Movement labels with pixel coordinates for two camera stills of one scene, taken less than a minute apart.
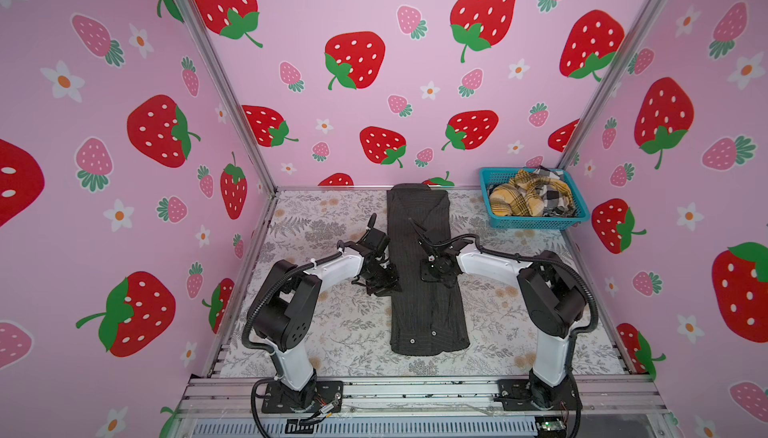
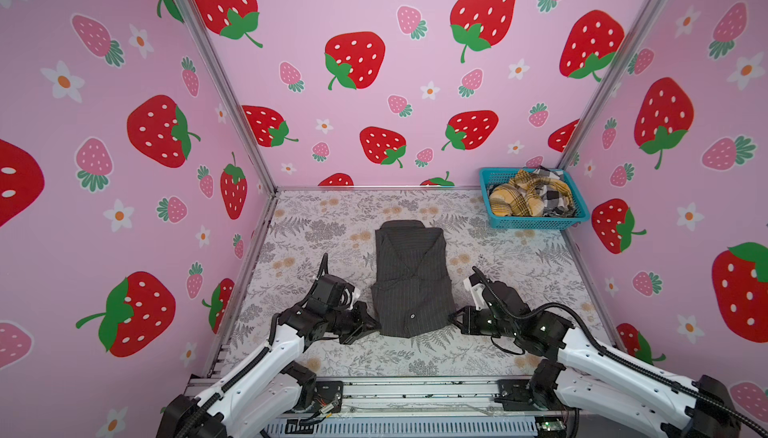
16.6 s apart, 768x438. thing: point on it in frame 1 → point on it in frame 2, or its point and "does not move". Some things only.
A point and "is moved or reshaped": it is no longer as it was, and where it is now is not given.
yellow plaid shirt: x=521 y=196 does not move
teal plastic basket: x=493 y=177 does not move
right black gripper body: x=430 y=271 → x=480 y=322
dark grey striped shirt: x=425 y=317 is moved or reshaped
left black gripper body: x=382 y=279 → x=350 y=322
